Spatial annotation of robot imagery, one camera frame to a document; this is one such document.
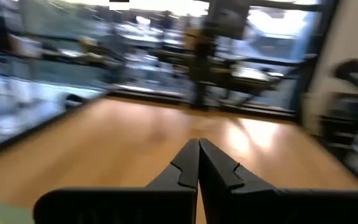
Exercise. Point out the black aluminium table frame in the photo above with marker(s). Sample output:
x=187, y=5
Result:
x=166, y=96

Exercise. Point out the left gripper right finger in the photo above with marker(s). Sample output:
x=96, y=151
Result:
x=275, y=208

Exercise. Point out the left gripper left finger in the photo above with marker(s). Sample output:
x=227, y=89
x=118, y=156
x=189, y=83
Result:
x=120, y=207

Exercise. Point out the teal plastic bin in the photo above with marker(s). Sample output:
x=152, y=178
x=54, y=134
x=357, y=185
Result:
x=8, y=211

